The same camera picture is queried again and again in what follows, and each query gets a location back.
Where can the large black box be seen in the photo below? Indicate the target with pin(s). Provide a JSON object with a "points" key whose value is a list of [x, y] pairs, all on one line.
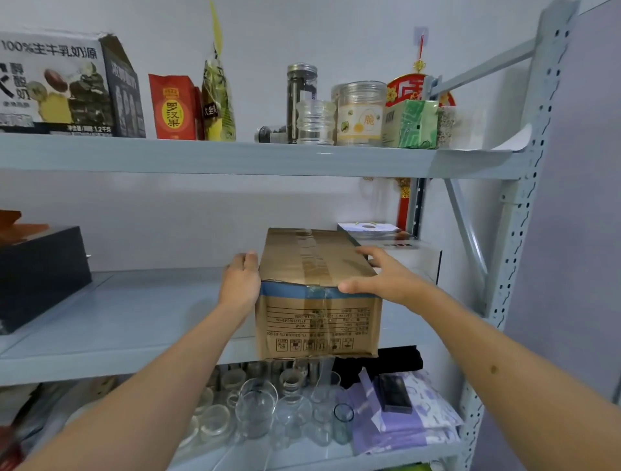
{"points": [[43, 276]]}

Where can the white paper sheet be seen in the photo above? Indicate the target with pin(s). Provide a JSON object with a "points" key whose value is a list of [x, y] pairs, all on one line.
{"points": [[514, 143]]}

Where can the bright green packet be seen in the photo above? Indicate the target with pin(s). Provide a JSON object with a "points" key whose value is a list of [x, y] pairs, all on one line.
{"points": [[412, 468]]}

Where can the red yellow-label packet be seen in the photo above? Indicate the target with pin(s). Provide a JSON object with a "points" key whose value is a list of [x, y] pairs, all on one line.
{"points": [[172, 109]]}

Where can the person's left hand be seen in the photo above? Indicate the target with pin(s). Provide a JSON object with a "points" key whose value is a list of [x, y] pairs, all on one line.
{"points": [[240, 286]]}

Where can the grey metal shelves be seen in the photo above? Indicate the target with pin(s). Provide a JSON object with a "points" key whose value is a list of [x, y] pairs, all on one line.
{"points": [[194, 157]]}

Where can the small black box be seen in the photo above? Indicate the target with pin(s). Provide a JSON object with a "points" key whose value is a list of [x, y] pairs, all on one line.
{"points": [[395, 394]]}

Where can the person's left forearm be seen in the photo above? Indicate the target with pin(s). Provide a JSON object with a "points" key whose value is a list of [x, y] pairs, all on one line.
{"points": [[145, 398]]}

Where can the purple patterned white bag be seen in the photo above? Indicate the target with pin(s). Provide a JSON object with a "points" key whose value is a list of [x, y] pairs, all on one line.
{"points": [[436, 407]]}

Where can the plain purple bag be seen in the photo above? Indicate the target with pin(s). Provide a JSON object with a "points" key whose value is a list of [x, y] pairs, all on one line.
{"points": [[383, 427]]}

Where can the metal-lid glass jar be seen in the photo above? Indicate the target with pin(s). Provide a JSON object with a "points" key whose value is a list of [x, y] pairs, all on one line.
{"points": [[302, 82]]}

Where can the long taped cardboard box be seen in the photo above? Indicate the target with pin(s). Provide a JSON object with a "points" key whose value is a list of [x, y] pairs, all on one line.
{"points": [[315, 330]]}

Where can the person's right hand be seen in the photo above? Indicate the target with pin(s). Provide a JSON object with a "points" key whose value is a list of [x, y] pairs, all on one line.
{"points": [[393, 284]]}

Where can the labelled clear plastic jar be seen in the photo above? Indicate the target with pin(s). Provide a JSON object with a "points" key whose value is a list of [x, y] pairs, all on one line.
{"points": [[361, 116]]}

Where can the person's right forearm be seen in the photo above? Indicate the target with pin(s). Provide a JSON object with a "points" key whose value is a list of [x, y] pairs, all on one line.
{"points": [[509, 388]]}

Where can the ribbed clear plastic jar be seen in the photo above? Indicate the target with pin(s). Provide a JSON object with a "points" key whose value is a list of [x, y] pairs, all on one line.
{"points": [[315, 123]]}

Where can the yellow green snack bag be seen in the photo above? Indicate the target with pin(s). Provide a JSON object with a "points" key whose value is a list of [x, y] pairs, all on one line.
{"points": [[218, 107]]}

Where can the light green tea packet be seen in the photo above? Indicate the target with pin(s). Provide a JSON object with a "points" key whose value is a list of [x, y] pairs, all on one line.
{"points": [[433, 128]]}

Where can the landscape print gift box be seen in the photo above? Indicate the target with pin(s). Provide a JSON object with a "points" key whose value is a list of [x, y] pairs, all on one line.
{"points": [[417, 257]]}

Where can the white black milk carton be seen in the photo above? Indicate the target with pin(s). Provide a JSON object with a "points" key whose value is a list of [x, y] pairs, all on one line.
{"points": [[58, 87]]}

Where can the group of clear glass cups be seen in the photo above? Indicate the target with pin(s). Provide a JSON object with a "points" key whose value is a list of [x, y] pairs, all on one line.
{"points": [[257, 412]]}

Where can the green patterned tea packet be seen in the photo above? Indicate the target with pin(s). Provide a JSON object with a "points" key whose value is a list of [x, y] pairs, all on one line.
{"points": [[407, 126]]}

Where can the small dark canister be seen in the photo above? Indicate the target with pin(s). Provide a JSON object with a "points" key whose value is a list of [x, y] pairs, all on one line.
{"points": [[269, 135]]}

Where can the red knot ornament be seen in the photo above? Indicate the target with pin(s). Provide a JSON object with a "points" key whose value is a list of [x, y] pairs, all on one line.
{"points": [[405, 89]]}

